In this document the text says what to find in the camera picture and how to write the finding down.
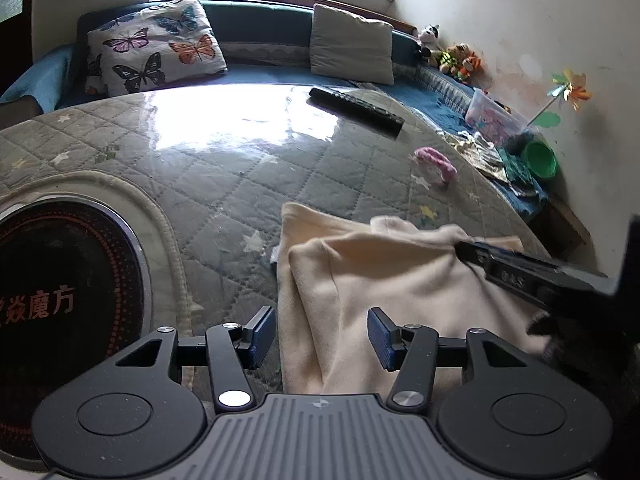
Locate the butterfly print pillow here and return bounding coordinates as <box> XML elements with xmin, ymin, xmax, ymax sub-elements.
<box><xmin>85</xmin><ymin>0</ymin><xmax>227</xmax><ymax>96</ymax></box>

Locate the colourful paper pinwheel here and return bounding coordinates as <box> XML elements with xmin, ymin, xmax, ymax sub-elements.
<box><xmin>527</xmin><ymin>68</ymin><xmax>593</xmax><ymax>129</ymax></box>

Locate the dark wooden door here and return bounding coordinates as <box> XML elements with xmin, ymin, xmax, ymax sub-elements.
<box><xmin>1</xmin><ymin>0</ymin><xmax>32</xmax><ymax>84</ymax></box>

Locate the green plastic bucket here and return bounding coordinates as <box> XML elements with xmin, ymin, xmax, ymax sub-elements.
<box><xmin>521</xmin><ymin>141</ymin><xmax>558</xmax><ymax>181</ymax></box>

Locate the black white plush toy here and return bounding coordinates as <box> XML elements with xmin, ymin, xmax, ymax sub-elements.
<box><xmin>418</xmin><ymin>25</ymin><xmax>442</xmax><ymax>66</ymax></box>

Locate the clear plastic storage box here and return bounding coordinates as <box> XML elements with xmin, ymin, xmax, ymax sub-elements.
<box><xmin>465</xmin><ymin>89</ymin><xmax>526</xmax><ymax>148</ymax></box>

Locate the cream garment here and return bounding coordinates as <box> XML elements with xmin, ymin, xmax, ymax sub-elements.
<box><xmin>277</xmin><ymin>203</ymin><xmax>548</xmax><ymax>396</ymax></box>

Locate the black remote control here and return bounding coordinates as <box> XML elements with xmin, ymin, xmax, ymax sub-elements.
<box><xmin>309</xmin><ymin>87</ymin><xmax>405</xmax><ymax>138</ymax></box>

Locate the grey quilted star tablecloth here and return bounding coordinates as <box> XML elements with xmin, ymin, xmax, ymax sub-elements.
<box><xmin>1</xmin><ymin>84</ymin><xmax>540</xmax><ymax>332</ymax></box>

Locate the brown green plush toy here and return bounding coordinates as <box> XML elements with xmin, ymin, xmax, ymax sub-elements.
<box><xmin>439</xmin><ymin>44</ymin><xmax>472</xmax><ymax>76</ymax></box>

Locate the pink knitted item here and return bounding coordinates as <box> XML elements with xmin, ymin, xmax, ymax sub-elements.
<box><xmin>414</xmin><ymin>146</ymin><xmax>458</xmax><ymax>183</ymax></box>

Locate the round black induction cooktop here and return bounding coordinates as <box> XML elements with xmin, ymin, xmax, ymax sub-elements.
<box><xmin>1</xmin><ymin>196</ymin><xmax>149</xmax><ymax>462</ymax></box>

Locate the grey plain pillow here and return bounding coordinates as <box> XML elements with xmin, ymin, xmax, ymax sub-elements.
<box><xmin>309</xmin><ymin>4</ymin><xmax>394</xmax><ymax>86</ymax></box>

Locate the orange tiger plush toy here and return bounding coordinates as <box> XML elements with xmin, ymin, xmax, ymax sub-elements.
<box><xmin>457</xmin><ymin>54</ymin><xmax>482</xmax><ymax>82</ymax></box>

